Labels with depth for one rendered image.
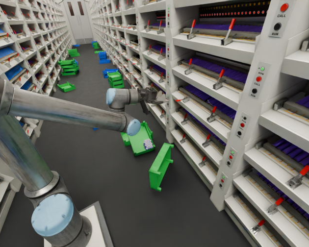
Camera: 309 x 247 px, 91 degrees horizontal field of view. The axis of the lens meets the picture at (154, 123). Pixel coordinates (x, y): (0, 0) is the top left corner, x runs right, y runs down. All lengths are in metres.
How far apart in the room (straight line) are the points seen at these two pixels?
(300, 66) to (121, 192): 1.15
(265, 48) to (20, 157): 0.96
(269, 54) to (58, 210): 0.98
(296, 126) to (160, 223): 0.86
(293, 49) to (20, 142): 0.97
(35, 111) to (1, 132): 0.19
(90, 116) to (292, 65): 0.68
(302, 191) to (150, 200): 0.81
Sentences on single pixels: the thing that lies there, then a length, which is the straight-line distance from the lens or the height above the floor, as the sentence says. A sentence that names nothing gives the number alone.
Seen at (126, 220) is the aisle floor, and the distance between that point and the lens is 1.14.
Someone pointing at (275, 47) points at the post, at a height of 0.95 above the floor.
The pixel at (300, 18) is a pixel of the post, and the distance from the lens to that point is 0.59.
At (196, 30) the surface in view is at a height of 0.97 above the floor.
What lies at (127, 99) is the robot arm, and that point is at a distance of 0.86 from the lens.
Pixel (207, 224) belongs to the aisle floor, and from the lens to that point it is 1.14.
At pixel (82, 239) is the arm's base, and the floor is 0.17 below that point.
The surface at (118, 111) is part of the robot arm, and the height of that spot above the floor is 0.62.
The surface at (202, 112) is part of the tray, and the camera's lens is 0.97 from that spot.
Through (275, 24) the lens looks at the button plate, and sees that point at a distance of 0.62.
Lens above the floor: 1.04
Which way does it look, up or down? 35 degrees down
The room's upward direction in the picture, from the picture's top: 3 degrees counter-clockwise
